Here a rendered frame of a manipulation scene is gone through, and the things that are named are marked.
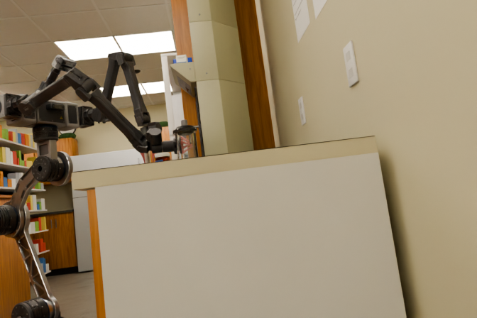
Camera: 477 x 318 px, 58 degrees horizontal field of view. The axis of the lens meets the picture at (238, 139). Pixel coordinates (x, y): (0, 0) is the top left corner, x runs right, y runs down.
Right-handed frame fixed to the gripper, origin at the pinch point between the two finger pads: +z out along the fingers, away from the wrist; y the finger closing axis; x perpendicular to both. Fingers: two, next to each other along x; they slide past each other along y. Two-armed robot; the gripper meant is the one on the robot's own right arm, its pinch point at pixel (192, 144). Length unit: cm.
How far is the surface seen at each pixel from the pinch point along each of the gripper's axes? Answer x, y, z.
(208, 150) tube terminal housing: 1.2, -13.0, 6.8
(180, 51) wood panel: -47, 42, 0
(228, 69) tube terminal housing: -35.6, 3.6, 21.0
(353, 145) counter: -18, -118, 33
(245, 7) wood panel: -70, 46, 40
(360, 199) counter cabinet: -6, -122, 32
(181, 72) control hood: -35.7, -0.5, -2.4
